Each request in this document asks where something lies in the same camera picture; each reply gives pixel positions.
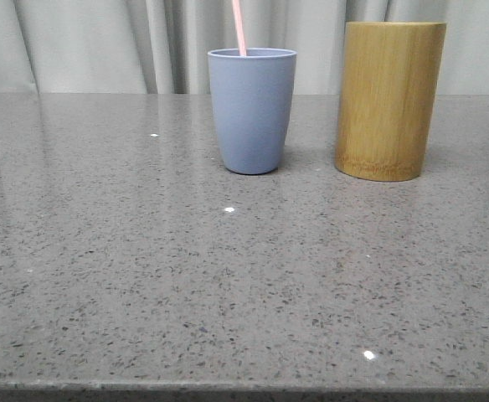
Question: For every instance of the pink chopstick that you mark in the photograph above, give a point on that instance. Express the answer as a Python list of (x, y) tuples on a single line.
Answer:
[(239, 28)]

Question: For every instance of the blue plastic cup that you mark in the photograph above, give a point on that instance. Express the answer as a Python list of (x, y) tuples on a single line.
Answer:
[(251, 101)]

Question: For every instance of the bamboo cup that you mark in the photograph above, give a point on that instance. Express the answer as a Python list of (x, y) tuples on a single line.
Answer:
[(389, 80)]

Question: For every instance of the grey curtain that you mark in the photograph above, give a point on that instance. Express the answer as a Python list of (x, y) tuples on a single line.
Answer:
[(162, 46)]

